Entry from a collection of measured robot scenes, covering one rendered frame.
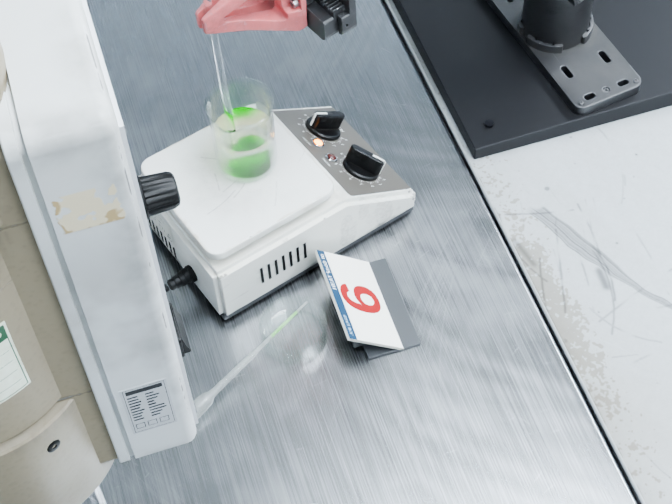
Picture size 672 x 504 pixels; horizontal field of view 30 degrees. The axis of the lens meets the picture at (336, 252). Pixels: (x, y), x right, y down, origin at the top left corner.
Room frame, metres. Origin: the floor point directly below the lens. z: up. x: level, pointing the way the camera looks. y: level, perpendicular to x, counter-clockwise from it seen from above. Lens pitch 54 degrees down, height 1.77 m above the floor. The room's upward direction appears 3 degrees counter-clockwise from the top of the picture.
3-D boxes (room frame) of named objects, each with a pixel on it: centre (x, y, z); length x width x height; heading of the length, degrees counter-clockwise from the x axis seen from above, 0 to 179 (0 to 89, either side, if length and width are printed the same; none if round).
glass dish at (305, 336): (0.55, 0.04, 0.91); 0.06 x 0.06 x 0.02
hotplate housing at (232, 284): (0.66, 0.06, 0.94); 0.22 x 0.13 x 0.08; 123
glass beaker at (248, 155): (0.66, 0.07, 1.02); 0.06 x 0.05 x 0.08; 163
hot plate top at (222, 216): (0.65, 0.08, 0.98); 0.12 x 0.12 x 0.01; 33
